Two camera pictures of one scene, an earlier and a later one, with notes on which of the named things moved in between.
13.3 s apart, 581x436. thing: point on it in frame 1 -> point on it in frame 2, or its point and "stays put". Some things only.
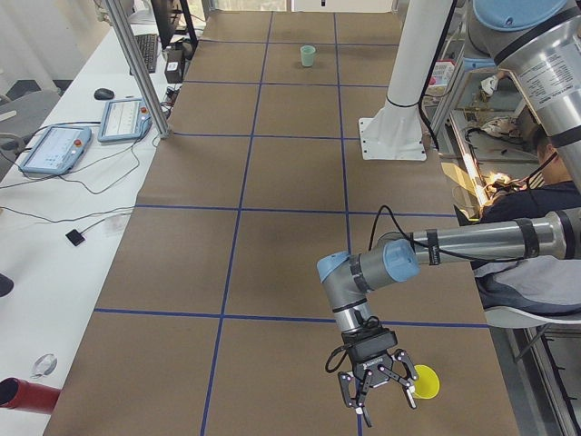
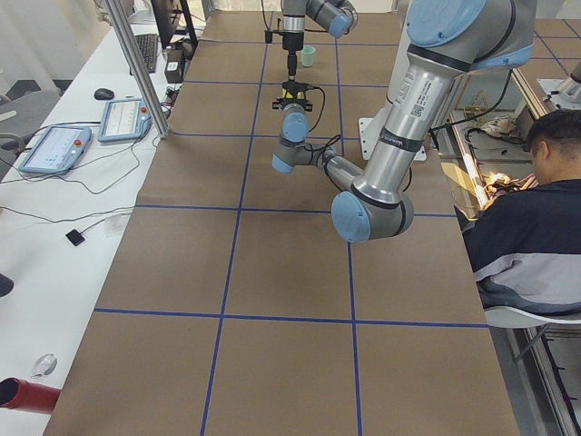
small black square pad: (74, 237) stays put
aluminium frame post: (142, 69) stays put
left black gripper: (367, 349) -> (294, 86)
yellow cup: (428, 384) -> (289, 94)
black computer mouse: (103, 94) stays put
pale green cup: (307, 53) stays put
